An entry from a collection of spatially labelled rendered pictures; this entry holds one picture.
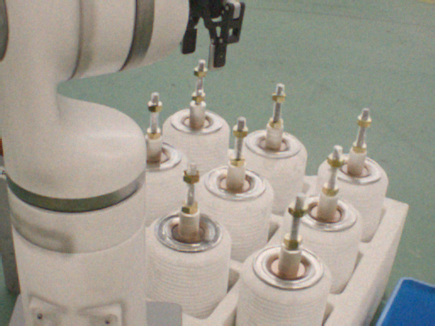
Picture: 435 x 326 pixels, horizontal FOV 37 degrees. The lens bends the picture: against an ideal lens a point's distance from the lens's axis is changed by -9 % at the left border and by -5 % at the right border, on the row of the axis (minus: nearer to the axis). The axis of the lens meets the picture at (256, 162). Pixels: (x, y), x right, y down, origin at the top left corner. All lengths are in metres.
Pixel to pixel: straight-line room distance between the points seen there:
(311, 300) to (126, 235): 0.32
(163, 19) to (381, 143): 1.22
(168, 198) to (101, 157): 0.49
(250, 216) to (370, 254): 0.17
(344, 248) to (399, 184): 0.63
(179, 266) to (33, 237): 0.33
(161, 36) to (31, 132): 0.09
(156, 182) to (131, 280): 0.42
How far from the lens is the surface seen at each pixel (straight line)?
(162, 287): 0.75
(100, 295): 0.43
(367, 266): 0.85
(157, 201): 0.86
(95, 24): 0.34
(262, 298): 0.69
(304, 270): 0.71
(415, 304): 0.97
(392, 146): 1.54
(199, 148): 0.94
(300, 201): 0.66
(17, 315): 0.58
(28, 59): 0.34
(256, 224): 0.82
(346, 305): 0.79
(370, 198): 0.88
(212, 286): 0.75
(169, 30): 0.36
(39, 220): 0.40
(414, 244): 1.23
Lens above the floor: 0.69
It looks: 30 degrees down
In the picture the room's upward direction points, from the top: 7 degrees clockwise
